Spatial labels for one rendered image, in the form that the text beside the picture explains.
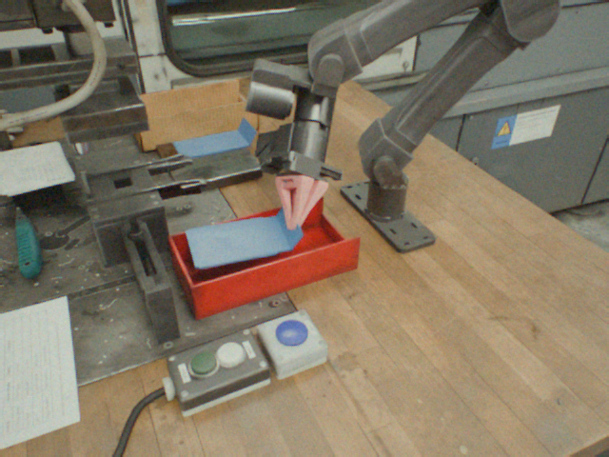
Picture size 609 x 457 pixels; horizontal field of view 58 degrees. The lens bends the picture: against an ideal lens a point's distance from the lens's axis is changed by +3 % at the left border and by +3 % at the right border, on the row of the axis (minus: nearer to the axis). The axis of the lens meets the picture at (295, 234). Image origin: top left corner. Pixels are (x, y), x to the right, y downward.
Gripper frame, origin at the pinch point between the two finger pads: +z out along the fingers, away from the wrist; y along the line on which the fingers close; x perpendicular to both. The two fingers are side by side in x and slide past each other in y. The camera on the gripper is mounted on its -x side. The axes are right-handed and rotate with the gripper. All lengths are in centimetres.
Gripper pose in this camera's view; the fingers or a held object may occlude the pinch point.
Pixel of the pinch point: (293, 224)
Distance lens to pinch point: 76.1
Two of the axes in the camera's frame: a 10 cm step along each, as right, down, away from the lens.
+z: -1.8, 9.8, -1.0
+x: 6.2, 0.3, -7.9
